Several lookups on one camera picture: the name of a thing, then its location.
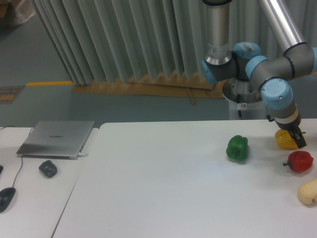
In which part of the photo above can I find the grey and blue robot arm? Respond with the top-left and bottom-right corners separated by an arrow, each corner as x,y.
201,0 -> 317,148

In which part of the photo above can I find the black mouse cable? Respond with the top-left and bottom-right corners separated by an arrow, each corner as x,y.
0,125 -> 35,188

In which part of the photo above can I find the black computer mouse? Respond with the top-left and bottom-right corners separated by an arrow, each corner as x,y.
0,187 -> 16,213

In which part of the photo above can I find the white usb plug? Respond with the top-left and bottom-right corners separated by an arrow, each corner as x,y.
78,153 -> 88,157

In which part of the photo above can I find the beige bread loaf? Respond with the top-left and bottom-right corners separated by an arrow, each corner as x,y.
298,178 -> 317,205

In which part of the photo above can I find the green bell pepper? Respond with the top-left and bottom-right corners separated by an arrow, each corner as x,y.
226,135 -> 248,162

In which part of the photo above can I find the grey pleated curtain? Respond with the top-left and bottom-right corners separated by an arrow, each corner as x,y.
29,0 -> 317,85

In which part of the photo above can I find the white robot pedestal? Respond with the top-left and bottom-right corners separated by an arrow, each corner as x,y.
222,78 -> 266,120

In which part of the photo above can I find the red bell pepper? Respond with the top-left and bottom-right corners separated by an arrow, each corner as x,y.
283,151 -> 314,172

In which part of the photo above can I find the clear plastic bag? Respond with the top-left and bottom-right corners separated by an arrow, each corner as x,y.
3,0 -> 36,26

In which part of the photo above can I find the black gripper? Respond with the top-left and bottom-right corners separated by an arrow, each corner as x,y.
274,116 -> 307,149

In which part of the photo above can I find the black pedestal cable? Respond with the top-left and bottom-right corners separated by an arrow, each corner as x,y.
236,93 -> 243,120

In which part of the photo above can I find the yellow bell pepper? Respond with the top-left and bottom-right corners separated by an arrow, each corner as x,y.
274,129 -> 307,150

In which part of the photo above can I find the black earbuds case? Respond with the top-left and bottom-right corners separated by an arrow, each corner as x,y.
39,160 -> 58,178

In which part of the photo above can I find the silver laptop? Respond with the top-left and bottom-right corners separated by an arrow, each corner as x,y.
16,120 -> 95,159

